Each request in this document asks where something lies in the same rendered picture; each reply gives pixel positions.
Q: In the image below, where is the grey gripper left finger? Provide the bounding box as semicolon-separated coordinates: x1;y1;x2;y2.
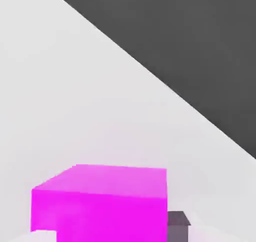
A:
18;230;58;242

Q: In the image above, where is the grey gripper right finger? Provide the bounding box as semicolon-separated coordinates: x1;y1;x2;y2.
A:
167;210;213;242

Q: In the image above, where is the small magenta cube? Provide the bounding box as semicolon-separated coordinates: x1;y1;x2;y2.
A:
30;163;168;242

